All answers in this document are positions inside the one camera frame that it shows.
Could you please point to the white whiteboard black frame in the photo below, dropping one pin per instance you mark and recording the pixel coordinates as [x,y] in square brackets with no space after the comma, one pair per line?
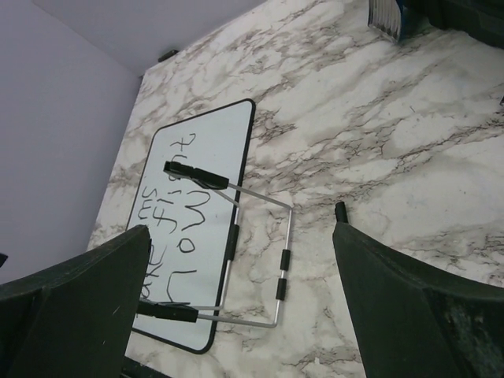
[189,198]

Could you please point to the black red toolbox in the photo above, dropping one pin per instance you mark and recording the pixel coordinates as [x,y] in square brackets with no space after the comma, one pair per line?
[482,20]

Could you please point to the small dark object at wall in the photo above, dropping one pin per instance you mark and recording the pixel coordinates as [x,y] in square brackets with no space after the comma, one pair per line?
[167,55]

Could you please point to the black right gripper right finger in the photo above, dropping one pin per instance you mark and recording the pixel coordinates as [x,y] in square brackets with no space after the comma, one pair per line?
[412,319]

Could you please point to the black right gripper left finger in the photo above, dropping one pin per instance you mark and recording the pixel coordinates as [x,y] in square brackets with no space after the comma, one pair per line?
[74,319]

